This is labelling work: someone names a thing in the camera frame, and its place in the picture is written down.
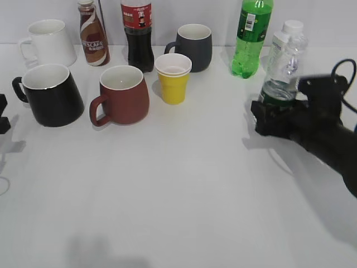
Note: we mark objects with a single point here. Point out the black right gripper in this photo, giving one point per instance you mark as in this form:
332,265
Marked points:
314,119

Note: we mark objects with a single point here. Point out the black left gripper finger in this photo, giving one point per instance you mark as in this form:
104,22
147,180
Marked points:
4,121

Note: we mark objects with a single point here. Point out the clear water bottle green label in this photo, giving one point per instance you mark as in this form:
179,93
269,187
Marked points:
278,89

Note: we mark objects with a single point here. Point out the black mug white interior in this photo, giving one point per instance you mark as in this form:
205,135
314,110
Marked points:
52,94

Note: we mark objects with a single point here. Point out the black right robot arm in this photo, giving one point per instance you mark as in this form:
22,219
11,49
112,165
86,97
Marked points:
341,158

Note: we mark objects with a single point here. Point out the white ceramic mug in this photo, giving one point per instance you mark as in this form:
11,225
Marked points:
51,44

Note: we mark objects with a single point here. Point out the dark grey mug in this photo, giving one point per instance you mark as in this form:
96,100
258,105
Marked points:
195,42

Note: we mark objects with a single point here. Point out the dark red mug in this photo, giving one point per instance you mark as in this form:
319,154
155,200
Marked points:
123,98

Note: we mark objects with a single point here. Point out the white bottle purple label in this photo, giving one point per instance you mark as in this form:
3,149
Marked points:
287,36

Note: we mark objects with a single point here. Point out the green soda bottle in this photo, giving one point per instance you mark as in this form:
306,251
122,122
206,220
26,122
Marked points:
253,25

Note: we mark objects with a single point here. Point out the yellow paper cup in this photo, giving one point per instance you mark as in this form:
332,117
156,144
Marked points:
173,71

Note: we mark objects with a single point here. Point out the Nescafe coffee bottle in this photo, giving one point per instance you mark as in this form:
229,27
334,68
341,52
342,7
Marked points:
92,35

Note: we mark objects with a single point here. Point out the cola bottle red label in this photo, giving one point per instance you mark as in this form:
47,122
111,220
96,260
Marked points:
137,22

